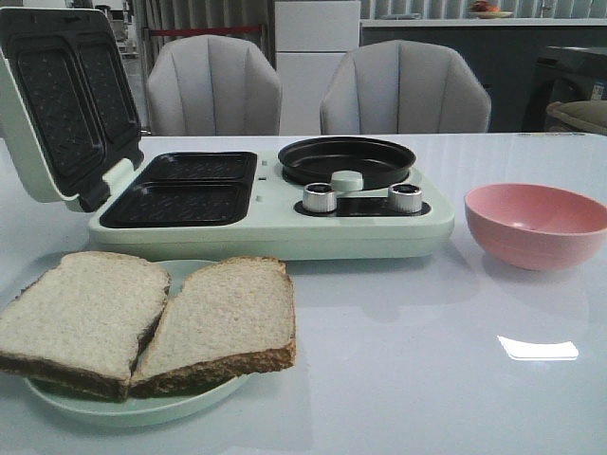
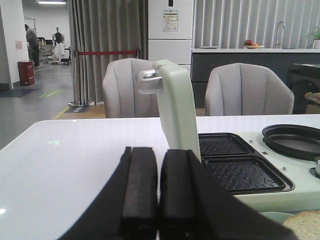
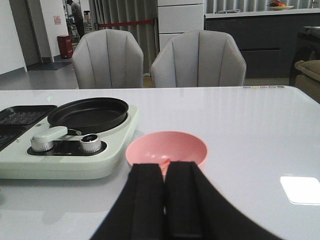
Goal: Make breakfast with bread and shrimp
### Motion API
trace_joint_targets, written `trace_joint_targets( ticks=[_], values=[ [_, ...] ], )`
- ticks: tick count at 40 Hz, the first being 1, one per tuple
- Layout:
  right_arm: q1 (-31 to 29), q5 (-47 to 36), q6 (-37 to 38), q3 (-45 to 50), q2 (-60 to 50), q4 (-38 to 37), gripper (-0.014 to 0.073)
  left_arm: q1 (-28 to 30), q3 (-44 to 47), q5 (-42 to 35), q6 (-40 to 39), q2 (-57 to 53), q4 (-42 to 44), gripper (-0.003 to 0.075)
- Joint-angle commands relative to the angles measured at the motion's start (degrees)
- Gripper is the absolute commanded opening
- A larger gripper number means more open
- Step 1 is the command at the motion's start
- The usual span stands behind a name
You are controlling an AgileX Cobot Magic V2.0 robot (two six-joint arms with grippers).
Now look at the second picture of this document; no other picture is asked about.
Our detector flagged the fruit plate on counter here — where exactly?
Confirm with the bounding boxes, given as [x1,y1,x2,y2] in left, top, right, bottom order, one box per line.
[242,39,265,49]

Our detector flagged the person in background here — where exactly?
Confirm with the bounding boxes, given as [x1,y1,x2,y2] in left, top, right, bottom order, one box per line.
[24,24,40,69]

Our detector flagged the green round plate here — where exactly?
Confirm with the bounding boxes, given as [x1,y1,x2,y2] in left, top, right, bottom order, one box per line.
[260,212,294,224]

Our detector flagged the green breakfast maker base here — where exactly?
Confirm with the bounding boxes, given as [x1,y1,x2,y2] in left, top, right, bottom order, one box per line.
[198,132,320,212]

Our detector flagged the red barrier belt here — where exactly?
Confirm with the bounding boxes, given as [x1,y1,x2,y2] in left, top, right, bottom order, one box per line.
[76,49,140,56]

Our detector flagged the black round frying pan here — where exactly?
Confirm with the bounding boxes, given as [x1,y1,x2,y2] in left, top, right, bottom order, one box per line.
[262,124,320,161]

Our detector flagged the grey curtain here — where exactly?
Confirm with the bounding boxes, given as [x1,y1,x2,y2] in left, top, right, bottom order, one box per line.
[67,0,148,107]

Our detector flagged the dark washing machine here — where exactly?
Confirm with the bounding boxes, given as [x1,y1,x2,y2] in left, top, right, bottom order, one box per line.
[287,63,320,114]

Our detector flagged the red trash bin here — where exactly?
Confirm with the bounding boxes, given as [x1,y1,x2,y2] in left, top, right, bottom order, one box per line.
[17,60,35,86]

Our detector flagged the dark kitchen counter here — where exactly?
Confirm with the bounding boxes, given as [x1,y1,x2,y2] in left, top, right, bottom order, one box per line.
[191,48,320,108]

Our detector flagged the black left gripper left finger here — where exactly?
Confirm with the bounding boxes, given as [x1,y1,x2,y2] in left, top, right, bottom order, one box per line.
[62,147,158,240]

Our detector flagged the grey chair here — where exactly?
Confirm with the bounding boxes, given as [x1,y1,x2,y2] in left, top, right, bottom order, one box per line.
[204,63,294,116]
[102,58,159,118]

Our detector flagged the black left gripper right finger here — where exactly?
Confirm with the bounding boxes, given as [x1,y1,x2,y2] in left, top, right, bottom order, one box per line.
[159,149,297,240]

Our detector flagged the left grey chair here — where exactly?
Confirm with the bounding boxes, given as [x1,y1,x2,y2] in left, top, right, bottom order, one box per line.
[102,58,159,118]

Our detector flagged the white refrigerator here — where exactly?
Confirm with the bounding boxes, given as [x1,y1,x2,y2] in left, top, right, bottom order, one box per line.
[148,0,194,69]

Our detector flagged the right grey chair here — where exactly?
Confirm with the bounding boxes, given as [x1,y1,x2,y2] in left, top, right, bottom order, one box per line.
[204,63,294,116]

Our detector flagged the chrome faucet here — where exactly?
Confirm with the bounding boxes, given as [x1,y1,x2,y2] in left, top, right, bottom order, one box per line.
[275,21,286,49]

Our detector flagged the potted plant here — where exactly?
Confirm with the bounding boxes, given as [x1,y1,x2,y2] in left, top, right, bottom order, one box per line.
[308,26,320,50]

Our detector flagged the green breakfast maker lid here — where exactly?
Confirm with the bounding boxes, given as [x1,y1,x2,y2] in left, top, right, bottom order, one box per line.
[136,59,201,159]

